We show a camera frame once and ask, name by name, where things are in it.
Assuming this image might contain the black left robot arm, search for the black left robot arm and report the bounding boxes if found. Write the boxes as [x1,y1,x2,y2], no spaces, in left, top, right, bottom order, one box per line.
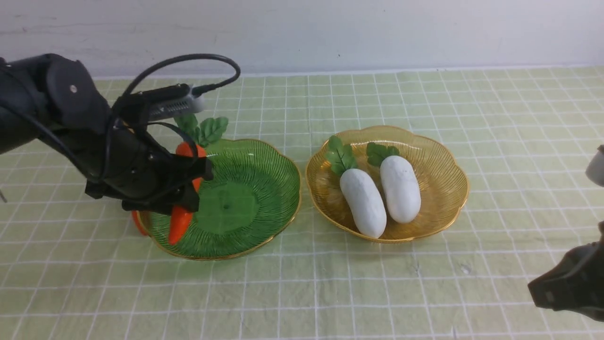
[1,54,213,215]

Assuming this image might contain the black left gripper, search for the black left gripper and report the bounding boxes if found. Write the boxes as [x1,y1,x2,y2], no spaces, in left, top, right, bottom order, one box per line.
[40,126,214,216]

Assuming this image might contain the green ribbed plastic plate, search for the green ribbed plastic plate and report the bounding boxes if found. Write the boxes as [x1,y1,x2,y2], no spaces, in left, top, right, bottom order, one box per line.
[133,138,302,261]

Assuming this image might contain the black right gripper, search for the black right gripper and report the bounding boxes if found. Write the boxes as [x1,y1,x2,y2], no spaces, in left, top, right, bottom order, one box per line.
[527,242,604,322]

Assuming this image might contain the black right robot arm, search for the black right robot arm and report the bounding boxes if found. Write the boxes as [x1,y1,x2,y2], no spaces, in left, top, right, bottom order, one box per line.
[527,221,604,322]

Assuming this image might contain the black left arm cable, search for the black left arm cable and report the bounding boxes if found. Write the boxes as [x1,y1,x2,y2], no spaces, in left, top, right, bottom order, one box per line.
[0,53,241,185]

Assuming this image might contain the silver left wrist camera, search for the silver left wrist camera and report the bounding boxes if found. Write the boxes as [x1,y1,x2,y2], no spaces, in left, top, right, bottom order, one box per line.
[112,84,205,126]

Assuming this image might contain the green checked tablecloth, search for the green checked tablecloth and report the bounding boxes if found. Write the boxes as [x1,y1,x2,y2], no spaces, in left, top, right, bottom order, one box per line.
[0,66,603,340]

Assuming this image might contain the orange toy carrot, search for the orange toy carrot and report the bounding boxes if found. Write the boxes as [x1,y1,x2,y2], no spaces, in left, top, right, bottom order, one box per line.
[168,114,229,245]
[130,211,148,236]

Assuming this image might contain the white toy radish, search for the white toy radish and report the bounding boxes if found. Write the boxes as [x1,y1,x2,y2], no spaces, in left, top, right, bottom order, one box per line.
[326,135,387,238]
[366,142,421,224]

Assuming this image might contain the amber ribbed plastic plate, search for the amber ribbed plastic plate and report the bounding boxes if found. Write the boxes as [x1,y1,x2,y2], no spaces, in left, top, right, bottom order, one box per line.
[305,125,470,244]

